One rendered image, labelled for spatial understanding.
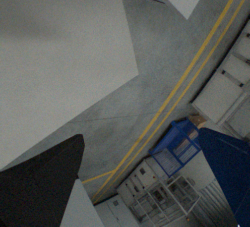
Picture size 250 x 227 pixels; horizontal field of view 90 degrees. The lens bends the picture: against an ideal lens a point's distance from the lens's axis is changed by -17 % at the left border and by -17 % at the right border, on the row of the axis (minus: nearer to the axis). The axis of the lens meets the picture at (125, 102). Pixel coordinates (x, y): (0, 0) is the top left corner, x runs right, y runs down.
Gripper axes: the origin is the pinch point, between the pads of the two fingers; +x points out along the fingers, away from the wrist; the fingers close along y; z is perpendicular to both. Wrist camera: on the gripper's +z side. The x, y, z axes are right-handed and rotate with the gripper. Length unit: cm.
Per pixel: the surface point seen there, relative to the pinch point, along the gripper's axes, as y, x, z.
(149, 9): -20, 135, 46
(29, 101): 17.6, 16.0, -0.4
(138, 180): -13, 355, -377
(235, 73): -222, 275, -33
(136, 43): -8, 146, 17
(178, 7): -10.3, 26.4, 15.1
